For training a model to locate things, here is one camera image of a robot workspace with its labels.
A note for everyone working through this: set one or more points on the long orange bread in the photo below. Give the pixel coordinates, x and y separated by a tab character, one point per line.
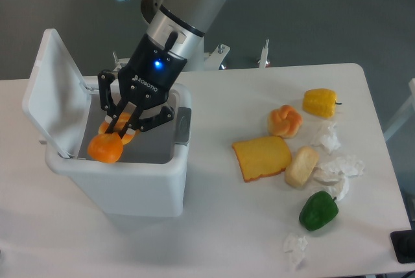
108	147

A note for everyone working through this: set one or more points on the crumpled tissue lower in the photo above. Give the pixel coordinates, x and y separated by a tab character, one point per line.
294	246

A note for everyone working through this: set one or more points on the white chair frame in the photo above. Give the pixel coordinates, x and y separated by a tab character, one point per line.
401	116

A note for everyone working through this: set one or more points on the white trash can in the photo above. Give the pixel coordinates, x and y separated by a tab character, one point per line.
149	179

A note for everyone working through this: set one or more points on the yellow bell pepper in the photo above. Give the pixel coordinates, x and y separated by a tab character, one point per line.
321	102

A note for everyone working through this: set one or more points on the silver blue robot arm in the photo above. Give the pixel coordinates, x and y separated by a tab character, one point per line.
176	28

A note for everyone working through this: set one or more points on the crumpled tissue middle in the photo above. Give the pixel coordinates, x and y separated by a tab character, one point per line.
348	165

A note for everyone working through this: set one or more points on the black device at edge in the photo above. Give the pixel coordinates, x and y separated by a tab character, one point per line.
403	245

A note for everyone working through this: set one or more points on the green bell pepper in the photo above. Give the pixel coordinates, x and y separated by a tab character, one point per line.
320	209

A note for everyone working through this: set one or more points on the white trash can lid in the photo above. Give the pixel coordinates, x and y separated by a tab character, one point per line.
59	101

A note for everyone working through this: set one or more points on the crumpled tissue upper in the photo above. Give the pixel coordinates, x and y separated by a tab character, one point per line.
326	137

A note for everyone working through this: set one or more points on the yellow toast slice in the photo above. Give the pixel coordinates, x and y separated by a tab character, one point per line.
262	157

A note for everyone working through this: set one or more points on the knotted bread roll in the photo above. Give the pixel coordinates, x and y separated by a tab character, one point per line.
284	122

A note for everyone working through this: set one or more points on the crumpled tissue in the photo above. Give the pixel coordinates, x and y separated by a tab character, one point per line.
326	137
348	165
294	246

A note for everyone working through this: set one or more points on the pale rectangular bread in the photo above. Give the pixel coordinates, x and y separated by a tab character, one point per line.
301	167

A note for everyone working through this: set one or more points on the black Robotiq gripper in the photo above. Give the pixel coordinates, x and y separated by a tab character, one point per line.
144	81

